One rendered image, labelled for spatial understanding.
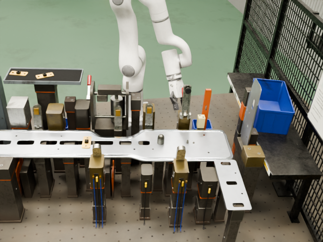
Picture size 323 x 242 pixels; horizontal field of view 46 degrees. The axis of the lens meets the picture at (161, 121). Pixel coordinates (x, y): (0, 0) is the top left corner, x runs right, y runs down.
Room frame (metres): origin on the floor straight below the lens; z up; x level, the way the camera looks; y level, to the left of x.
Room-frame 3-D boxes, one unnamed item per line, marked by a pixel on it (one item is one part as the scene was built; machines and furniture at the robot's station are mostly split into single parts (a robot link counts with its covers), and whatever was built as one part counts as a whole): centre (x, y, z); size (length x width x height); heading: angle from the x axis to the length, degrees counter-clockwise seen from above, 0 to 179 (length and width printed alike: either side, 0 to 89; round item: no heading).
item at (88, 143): (1.34, 0.34, 1.01); 0.08 x 0.04 x 0.01; 5
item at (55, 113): (1.50, 0.51, 0.89); 0.12 x 0.08 x 0.38; 6
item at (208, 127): (1.85, -0.24, 0.74); 0.11 x 0.10 x 0.09; 96
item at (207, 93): (1.56, -0.21, 0.95); 0.03 x 0.01 x 0.50; 96
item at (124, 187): (1.36, 0.16, 0.84); 0.12 x 0.05 x 0.29; 6
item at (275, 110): (1.62, -0.54, 1.10); 0.30 x 0.17 x 0.13; 176
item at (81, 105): (1.55, 0.39, 0.89); 0.12 x 0.07 x 0.38; 6
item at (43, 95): (1.65, 0.60, 0.92); 0.10 x 0.08 x 0.45; 96
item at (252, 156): (1.29, -0.41, 0.88); 0.08 x 0.08 x 0.36; 6
